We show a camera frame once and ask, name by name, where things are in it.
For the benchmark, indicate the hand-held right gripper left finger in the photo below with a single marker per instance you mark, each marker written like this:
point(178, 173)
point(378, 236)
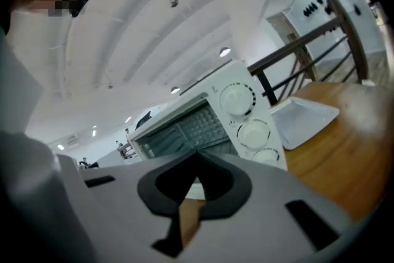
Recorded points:
point(123, 209)

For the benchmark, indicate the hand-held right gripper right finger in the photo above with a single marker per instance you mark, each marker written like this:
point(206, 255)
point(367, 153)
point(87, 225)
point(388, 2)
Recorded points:
point(261, 218)

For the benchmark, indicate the silver baking tray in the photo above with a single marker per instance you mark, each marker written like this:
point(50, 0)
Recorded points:
point(303, 120)

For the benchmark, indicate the white toaster oven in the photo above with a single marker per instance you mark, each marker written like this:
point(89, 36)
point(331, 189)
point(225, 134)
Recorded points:
point(264, 92)

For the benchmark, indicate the brown wooden table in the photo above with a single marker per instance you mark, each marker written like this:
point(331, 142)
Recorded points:
point(332, 169)

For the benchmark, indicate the round ceiling lamp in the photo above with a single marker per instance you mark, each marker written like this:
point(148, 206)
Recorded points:
point(175, 90)
point(225, 51)

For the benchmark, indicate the dark curved railing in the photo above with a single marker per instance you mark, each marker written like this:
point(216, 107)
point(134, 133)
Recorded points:
point(307, 37)

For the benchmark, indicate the black head camera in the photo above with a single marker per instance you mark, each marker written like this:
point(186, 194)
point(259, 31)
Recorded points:
point(79, 3)

